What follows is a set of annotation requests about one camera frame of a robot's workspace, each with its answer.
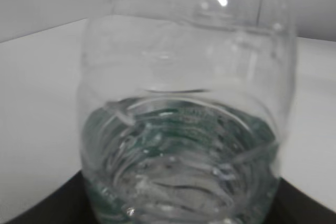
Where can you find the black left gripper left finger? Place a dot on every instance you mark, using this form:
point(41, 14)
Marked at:
point(67, 205)

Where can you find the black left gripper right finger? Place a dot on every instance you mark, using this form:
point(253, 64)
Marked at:
point(293, 206)

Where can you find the clear Cestbon water bottle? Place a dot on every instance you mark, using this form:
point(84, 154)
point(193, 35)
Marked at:
point(182, 108)

